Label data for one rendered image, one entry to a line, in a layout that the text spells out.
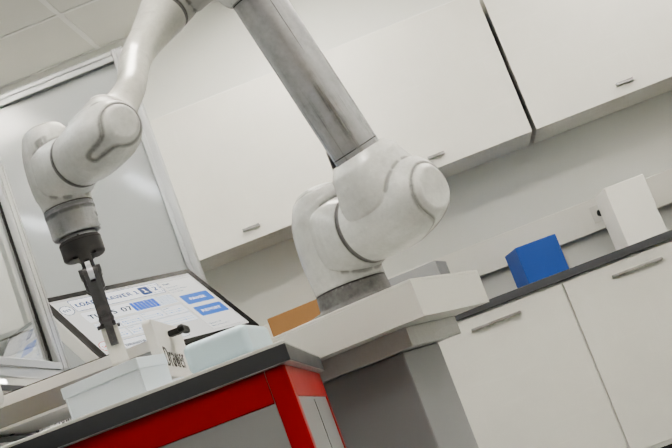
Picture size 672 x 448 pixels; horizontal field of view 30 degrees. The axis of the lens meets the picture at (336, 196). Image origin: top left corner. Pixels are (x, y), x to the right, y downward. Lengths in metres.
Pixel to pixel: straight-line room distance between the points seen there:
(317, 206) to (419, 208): 0.27
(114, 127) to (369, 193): 0.57
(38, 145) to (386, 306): 0.70
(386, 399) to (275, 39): 0.74
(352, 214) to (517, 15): 3.46
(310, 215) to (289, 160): 3.17
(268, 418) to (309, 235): 0.93
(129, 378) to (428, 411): 0.88
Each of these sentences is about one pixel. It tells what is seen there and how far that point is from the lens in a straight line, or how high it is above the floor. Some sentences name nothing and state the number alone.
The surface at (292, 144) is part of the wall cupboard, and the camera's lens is 5.75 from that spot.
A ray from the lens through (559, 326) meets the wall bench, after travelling 5.26.
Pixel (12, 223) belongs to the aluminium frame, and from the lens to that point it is 3.04.
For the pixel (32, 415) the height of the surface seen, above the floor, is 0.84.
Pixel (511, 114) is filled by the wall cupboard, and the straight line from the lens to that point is 5.71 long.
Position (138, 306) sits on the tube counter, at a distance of 3.38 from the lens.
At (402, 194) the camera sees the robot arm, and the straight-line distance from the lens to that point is 2.38.
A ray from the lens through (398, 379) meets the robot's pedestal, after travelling 2.49.
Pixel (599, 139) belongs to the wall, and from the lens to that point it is 6.08.
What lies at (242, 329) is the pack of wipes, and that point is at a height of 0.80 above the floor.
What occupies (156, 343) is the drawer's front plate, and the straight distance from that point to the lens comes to 2.30.
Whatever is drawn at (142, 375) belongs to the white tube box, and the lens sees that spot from 1.75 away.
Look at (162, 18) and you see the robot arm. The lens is 2.52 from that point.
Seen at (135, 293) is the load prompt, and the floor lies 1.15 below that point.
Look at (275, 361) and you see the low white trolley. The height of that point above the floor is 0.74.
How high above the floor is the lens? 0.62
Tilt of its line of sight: 10 degrees up
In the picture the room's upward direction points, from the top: 21 degrees counter-clockwise
